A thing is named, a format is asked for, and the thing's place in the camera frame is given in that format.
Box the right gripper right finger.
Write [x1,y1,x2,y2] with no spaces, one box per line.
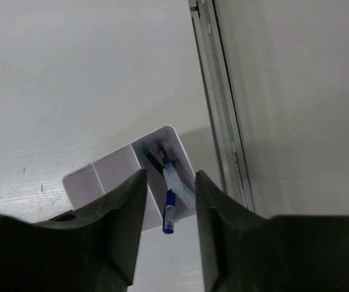
[195,171,349,291]

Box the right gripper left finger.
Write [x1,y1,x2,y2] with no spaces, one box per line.
[0,170,147,291]

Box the blue pen with grip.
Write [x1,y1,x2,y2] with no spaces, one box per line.
[162,190,176,234]

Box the blue pen clear cap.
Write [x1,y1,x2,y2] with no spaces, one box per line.
[159,145,197,212]

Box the dark blue pen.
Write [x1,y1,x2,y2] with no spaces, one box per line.
[142,147,164,176]

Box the white divided container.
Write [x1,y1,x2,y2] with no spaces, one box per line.
[61,123,197,232]

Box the side aluminium frame rail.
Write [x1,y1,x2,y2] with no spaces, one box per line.
[188,1,255,212]

